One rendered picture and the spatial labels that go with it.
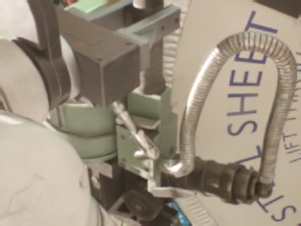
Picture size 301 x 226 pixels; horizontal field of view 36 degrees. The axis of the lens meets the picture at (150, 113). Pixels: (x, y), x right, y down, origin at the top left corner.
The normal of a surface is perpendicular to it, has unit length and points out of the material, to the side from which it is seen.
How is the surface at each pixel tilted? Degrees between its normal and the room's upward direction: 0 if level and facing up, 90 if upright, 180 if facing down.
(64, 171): 142
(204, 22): 90
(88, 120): 95
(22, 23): 50
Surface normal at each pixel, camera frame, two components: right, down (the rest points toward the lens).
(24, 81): 0.61, -0.08
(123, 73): 0.74, 0.41
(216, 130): 0.04, 0.56
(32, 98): 0.71, 0.22
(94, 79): -0.67, 0.46
